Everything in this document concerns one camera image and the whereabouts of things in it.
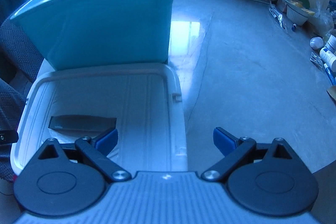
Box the white ribbed bowl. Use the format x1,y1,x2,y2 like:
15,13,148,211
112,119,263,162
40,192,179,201
286,3,309,26

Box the white plastic bin lid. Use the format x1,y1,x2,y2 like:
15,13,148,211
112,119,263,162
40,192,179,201
10,63,187,174

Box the blue plastic storage bin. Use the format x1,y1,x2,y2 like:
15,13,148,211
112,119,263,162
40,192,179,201
10,0,173,71

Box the white egg-shaped object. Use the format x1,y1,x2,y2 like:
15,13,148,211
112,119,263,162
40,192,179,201
309,37,324,50

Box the white medicine bottle lying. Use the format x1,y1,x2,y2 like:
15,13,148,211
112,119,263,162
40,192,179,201
319,47,336,72

